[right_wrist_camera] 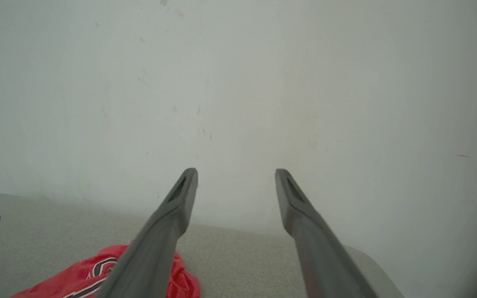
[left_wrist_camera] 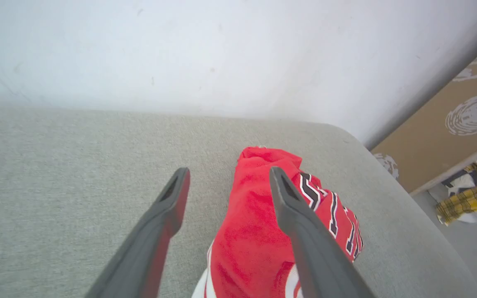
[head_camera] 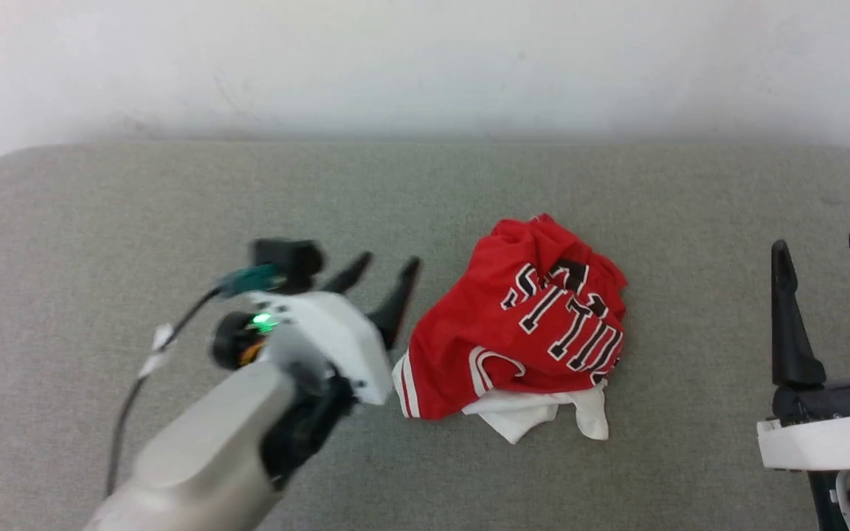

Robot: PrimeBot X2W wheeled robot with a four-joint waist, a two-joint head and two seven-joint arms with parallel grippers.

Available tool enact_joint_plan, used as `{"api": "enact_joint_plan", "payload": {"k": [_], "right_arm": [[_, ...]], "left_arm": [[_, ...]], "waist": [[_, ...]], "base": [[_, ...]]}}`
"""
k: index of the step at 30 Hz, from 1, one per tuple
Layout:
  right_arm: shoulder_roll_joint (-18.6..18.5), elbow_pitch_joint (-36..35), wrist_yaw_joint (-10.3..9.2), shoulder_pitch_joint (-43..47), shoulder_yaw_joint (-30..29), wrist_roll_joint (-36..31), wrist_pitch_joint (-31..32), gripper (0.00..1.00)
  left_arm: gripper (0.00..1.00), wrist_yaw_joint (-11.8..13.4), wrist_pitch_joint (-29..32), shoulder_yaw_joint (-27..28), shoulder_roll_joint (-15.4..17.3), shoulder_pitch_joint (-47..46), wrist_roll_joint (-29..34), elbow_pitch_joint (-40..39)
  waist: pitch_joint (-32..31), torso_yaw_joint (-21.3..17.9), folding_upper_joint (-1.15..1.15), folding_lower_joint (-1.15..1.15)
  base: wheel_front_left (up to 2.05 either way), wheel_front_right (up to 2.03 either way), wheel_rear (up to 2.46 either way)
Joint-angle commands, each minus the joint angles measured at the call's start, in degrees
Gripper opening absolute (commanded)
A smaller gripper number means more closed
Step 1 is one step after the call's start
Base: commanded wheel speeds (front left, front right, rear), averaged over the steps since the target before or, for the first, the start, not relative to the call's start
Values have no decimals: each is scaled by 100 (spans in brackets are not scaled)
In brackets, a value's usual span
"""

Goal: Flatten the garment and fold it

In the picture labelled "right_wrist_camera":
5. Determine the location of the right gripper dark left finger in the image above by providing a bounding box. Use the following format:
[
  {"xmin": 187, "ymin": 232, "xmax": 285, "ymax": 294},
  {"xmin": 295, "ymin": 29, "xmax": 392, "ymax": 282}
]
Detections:
[{"xmin": 96, "ymin": 168, "xmax": 198, "ymax": 298}]

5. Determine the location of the red and white jersey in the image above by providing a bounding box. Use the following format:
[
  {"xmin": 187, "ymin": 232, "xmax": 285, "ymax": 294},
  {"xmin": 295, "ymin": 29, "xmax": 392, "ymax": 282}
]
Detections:
[{"xmin": 11, "ymin": 244, "xmax": 201, "ymax": 298}]

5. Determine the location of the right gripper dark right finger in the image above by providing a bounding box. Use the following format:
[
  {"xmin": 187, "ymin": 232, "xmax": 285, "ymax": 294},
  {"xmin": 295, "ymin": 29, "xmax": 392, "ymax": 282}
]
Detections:
[{"xmin": 275, "ymin": 168, "xmax": 379, "ymax": 298}]

